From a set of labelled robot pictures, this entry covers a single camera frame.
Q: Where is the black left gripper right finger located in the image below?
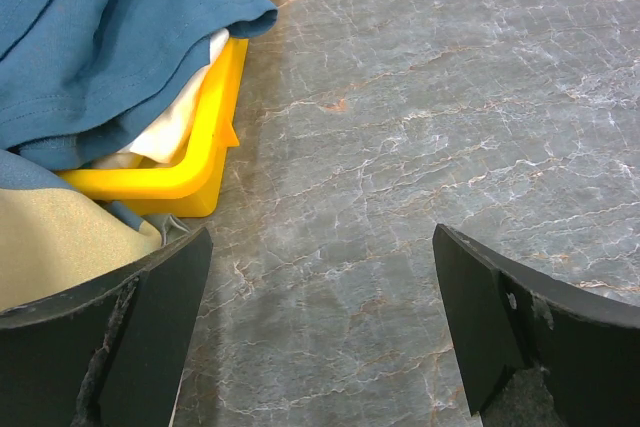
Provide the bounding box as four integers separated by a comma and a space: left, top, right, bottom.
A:
432, 224, 639, 426

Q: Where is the dark blue t-shirt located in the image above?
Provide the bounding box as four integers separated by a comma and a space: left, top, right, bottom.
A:
1, 0, 278, 171

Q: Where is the blue beige checkered pillow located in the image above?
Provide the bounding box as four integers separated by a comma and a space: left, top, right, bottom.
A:
1, 151, 189, 310

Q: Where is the white t-shirt in bin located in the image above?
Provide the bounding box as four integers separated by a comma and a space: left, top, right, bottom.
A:
92, 0, 251, 170

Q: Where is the yellow plastic bin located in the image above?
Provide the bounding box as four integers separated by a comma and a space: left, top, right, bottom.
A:
59, 30, 248, 217

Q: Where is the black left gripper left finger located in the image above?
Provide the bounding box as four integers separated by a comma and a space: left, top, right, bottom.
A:
1, 228, 213, 427

